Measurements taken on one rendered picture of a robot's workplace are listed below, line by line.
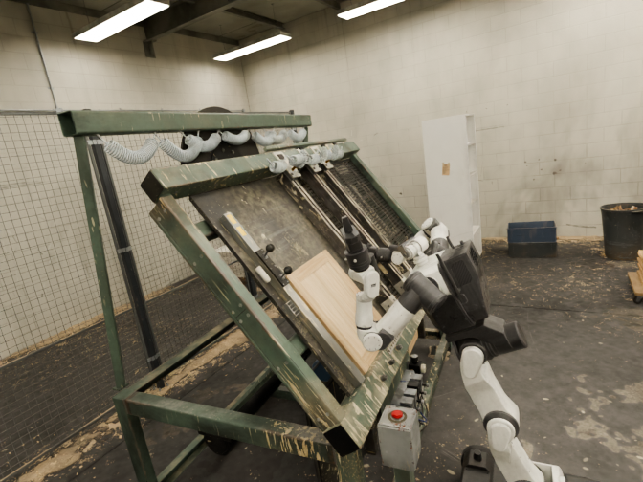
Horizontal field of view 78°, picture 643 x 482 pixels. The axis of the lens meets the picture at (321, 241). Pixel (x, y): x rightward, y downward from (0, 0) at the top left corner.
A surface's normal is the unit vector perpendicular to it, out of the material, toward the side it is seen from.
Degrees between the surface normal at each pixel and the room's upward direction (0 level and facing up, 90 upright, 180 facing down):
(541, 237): 90
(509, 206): 90
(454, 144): 90
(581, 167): 90
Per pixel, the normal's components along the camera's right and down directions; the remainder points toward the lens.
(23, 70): 0.85, 0.00
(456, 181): -0.51, 0.27
